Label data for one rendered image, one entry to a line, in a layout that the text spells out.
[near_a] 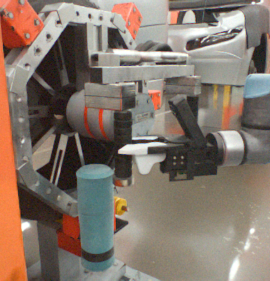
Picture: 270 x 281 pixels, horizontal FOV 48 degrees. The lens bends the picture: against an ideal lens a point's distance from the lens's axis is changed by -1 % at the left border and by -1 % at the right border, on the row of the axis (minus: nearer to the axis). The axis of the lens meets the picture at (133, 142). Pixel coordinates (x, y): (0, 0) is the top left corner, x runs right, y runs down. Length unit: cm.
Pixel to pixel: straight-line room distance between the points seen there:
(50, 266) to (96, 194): 51
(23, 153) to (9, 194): 39
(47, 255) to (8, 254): 82
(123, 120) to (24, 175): 26
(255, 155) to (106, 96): 33
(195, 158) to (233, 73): 270
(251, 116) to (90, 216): 42
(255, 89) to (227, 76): 263
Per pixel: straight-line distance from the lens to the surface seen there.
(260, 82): 66
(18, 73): 67
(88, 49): 81
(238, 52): 332
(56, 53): 89
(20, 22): 69
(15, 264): 35
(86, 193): 73
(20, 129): 69
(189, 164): 62
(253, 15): 351
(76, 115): 82
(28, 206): 86
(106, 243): 79
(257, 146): 68
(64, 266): 115
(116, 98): 57
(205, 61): 320
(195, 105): 88
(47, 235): 111
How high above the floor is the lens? 99
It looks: 15 degrees down
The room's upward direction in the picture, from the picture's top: straight up
